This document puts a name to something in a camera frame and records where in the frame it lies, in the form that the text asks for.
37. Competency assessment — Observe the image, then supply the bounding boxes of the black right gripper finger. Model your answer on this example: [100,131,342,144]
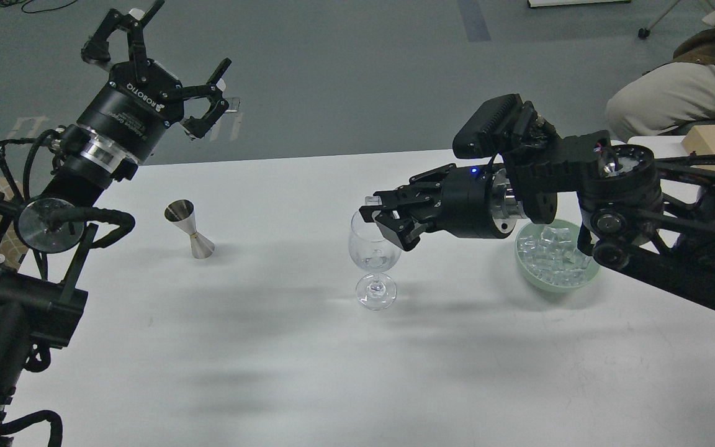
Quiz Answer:
[372,165,457,207]
[359,206,439,251]

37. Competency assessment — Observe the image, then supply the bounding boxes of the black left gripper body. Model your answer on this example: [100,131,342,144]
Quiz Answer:
[76,60,184,165]

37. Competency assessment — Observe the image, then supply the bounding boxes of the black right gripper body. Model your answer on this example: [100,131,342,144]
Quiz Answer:
[423,166,518,240]

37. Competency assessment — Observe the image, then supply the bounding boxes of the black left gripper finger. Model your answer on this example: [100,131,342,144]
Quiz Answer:
[162,58,233,140]
[81,0,166,88]

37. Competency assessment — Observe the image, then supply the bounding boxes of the steel double jigger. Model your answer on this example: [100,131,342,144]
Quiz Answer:
[164,200,215,260]

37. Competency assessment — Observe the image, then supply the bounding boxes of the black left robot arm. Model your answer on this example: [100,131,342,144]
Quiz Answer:
[0,1,233,446]

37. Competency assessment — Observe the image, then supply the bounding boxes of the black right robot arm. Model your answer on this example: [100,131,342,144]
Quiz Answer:
[359,94,715,311]

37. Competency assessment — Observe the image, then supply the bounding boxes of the clear wine glass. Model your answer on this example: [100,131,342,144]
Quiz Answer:
[348,212,401,311]

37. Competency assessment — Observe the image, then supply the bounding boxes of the clear ice cubes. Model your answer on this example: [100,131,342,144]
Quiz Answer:
[517,226,591,287]

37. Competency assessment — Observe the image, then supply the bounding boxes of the green bowl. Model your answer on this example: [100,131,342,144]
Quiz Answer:
[514,218,600,292]

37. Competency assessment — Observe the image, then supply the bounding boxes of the office chair base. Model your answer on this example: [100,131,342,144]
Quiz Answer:
[637,0,681,40]

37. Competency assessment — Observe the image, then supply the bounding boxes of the seated person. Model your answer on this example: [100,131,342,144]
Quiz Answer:
[605,27,715,141]

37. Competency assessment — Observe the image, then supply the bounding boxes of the black floor cable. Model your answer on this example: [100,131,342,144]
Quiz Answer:
[0,0,79,27]

